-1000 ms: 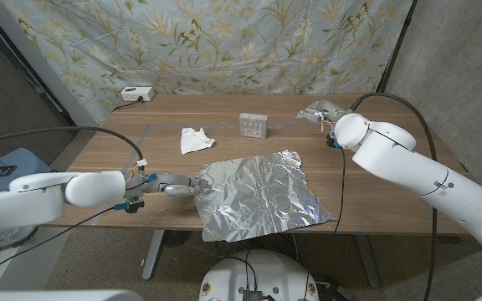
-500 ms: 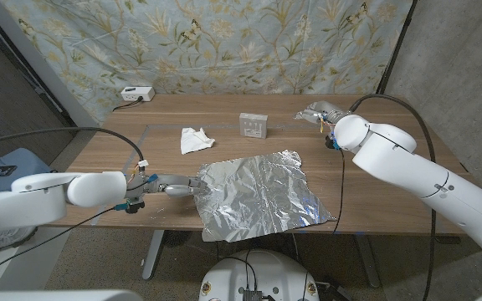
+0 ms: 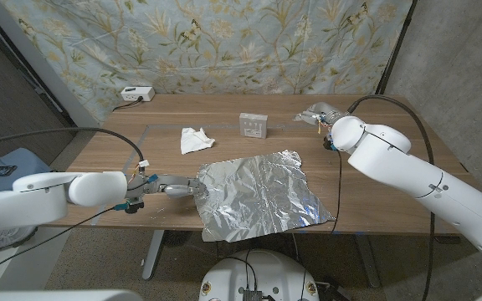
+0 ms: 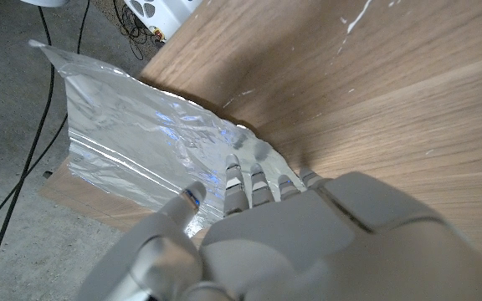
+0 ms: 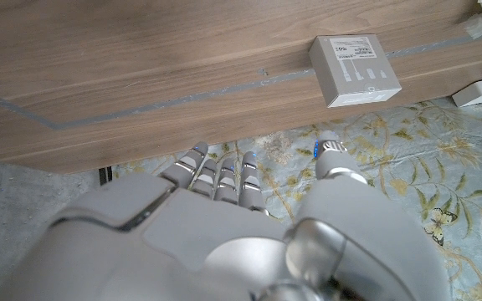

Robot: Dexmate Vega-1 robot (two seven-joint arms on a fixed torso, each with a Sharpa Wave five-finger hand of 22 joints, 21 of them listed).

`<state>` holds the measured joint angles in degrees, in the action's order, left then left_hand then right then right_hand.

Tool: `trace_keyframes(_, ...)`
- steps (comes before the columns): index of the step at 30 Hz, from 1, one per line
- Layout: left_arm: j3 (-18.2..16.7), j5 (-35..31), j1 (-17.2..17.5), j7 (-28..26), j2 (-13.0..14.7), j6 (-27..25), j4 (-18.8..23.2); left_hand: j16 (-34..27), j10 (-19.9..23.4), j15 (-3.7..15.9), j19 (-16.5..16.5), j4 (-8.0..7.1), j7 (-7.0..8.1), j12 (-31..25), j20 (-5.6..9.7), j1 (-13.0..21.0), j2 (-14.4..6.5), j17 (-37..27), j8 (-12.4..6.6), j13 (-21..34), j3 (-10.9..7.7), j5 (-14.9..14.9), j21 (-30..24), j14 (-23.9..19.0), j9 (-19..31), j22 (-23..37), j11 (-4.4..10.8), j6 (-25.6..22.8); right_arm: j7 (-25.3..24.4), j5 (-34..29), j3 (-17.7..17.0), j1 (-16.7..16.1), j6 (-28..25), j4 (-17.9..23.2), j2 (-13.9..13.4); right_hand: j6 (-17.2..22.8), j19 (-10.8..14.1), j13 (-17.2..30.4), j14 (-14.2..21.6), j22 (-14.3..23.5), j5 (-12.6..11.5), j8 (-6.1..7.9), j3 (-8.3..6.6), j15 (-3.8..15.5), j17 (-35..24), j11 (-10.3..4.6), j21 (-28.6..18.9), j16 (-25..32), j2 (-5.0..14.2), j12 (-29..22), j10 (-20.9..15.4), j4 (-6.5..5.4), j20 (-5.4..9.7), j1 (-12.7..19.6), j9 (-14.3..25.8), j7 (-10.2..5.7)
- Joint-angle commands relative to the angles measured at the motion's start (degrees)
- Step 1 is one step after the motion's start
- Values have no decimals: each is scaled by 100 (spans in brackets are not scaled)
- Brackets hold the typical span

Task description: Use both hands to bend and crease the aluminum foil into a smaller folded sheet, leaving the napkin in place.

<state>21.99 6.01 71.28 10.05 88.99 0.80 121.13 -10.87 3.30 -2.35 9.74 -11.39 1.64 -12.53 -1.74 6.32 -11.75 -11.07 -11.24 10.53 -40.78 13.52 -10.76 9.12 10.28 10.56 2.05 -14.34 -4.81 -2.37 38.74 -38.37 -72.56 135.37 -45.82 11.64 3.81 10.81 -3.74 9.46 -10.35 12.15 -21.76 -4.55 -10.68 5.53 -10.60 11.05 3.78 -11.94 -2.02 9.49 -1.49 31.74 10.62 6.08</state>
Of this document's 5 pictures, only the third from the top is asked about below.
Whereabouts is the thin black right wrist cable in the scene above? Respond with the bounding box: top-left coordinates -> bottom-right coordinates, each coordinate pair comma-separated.
331,149 -> 342,235

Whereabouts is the black power strip cord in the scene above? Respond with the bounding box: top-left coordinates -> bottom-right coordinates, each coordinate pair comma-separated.
112,96 -> 145,112

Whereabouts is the black backdrop stand pole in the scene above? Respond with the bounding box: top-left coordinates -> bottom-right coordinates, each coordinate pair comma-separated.
376,0 -> 418,95

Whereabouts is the thin black left wrist cable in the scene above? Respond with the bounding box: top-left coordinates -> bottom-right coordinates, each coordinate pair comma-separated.
0,205 -> 117,284

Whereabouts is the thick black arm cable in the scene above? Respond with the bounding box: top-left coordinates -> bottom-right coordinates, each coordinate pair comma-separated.
0,126 -> 146,164
346,94 -> 436,301

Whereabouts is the grey door frame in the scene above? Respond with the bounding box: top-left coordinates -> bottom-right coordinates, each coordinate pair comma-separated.
0,0 -> 101,131

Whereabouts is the floral printed backdrop cloth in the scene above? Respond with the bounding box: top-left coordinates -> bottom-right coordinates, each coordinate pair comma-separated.
0,0 -> 416,125

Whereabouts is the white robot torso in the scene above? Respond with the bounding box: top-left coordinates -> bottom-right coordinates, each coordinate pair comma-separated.
198,249 -> 320,301

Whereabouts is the grey white sneaker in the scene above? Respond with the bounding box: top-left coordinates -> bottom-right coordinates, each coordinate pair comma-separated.
0,225 -> 39,257

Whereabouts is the black round object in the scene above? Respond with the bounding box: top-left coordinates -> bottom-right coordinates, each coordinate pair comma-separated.
163,229 -> 192,247

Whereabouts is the grey metal table leg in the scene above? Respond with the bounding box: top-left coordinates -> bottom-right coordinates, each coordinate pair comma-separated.
353,233 -> 382,288
141,229 -> 165,280

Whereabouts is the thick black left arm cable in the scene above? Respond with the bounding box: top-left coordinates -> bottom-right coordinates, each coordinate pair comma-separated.
0,126 -> 146,164

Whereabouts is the white power strip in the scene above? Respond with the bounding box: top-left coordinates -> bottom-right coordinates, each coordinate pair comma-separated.
120,86 -> 156,103

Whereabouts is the crumpled white napkin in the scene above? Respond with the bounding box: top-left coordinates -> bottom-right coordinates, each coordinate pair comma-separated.
180,126 -> 217,156

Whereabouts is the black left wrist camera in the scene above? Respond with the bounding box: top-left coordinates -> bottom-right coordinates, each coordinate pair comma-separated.
123,199 -> 146,215

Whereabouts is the small grey box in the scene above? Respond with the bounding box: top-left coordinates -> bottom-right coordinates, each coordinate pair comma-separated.
238,112 -> 269,140

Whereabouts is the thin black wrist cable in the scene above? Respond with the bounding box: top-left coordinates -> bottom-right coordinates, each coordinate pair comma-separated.
0,205 -> 117,284
331,149 -> 342,235

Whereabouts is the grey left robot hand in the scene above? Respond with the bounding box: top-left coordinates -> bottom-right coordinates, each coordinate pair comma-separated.
138,173 -> 209,201

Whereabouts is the crinkled aluminum foil sheet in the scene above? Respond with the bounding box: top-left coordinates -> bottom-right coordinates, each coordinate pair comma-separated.
192,150 -> 337,243

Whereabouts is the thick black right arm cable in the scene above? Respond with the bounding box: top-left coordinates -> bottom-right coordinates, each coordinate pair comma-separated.
346,94 -> 436,301

